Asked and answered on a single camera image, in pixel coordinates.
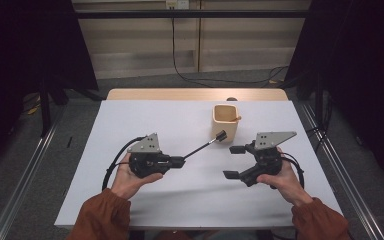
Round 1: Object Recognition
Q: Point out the white wall socket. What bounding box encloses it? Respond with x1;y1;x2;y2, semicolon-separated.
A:
165;0;190;10

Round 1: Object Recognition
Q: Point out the wooden table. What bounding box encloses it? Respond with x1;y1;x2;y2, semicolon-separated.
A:
105;87;289;102

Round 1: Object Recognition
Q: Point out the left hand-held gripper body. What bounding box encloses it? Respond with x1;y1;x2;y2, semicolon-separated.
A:
127;132;174;179

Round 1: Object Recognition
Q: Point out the beige square cup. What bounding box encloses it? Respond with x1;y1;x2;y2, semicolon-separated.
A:
209;104;242;144

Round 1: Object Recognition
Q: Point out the person's right hand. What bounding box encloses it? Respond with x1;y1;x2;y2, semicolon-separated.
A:
255;146;314;208

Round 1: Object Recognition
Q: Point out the black brush with black head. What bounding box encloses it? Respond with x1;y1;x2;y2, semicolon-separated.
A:
183;129;228;160

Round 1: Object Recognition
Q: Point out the black floor cable bundle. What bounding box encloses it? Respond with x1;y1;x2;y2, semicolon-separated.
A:
304;94;334;158

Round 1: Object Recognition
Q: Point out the hand-held gripper cable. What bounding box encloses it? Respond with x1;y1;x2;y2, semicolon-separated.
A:
101;135;148;192
281;151;306;191

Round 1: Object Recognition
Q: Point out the person's left hand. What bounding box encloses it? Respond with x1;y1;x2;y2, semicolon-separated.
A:
110;161;164;201

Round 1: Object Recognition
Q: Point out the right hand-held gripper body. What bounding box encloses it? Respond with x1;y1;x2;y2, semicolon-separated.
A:
239;131;298;188

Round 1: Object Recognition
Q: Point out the aluminium floor rail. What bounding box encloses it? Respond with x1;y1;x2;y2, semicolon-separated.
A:
299;101;384;240
0;106;66;240

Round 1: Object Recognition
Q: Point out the left hand-held gripper cable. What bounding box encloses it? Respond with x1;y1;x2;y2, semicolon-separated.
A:
101;135;148;192

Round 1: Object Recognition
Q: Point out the black metal stand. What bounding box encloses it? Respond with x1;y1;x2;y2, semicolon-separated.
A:
38;76;53;138

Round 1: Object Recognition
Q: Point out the white table sheet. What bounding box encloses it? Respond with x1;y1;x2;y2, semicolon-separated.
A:
53;99;344;230

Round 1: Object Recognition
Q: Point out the black horizontal metal bar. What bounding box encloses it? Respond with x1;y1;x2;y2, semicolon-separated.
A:
74;9;311;19

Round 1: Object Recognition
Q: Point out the right hand-held gripper cable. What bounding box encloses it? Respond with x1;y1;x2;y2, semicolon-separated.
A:
281;151;306;191

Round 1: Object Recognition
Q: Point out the black curtain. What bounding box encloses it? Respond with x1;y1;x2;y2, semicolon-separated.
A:
0;0;99;174
284;0;384;191

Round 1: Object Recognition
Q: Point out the black wall cable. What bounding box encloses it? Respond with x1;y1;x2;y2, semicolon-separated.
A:
170;7;290;88

